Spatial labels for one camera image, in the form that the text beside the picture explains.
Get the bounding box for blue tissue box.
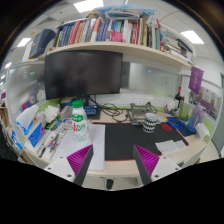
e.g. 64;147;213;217
15;104;46;148

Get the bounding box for white drink bottle green cap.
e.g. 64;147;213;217
71;99;92;147

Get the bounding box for grey metal laptop stand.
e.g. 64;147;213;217
129;102;155;126

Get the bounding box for white wall power outlets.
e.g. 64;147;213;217
133;95;166;108

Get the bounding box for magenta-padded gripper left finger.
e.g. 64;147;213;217
43;144;95;187

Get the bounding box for black desk mat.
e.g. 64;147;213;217
91;121;190;162

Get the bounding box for pile of white tissues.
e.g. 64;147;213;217
43;104;61;123

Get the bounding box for black white checkered mug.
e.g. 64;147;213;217
142;112;162;134

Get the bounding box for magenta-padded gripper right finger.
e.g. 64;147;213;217
132;144;183;186

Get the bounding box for beige shelf with books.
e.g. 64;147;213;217
28;4;196;71

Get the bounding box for white printed paper sheet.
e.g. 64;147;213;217
54;123;106;172

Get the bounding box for black computer monitor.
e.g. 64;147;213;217
44;49;124;100

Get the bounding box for crumpled white tissue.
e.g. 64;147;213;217
194;122;211;140

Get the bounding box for group photo poster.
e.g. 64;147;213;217
196;87;223;119

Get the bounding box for purple pennant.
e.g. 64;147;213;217
188;65;205;95

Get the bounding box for clear plastic box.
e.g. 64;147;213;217
59;105;74;121

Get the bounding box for dark blue desk pad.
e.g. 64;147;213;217
166;116;198;138

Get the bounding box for folded white tissue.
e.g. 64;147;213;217
155;139;187;156

